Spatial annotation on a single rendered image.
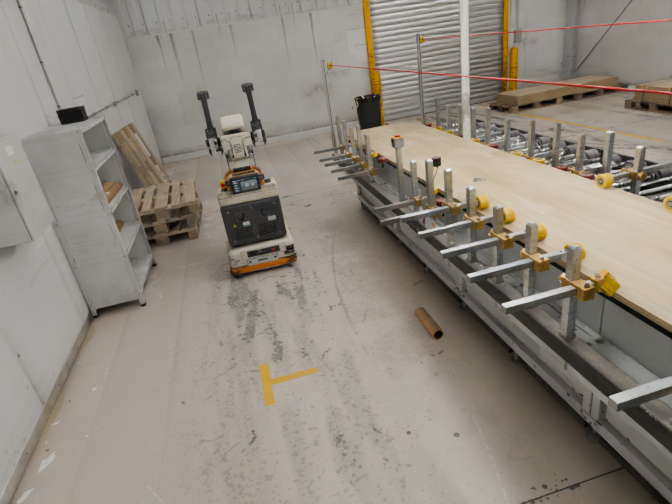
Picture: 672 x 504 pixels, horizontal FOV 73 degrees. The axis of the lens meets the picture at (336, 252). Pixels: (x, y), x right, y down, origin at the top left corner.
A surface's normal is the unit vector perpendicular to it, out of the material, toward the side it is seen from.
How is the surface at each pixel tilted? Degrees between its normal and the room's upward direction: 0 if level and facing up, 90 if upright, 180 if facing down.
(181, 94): 90
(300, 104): 90
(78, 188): 90
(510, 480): 0
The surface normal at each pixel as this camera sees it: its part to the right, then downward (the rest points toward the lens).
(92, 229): 0.24, 0.39
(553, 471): -0.14, -0.89
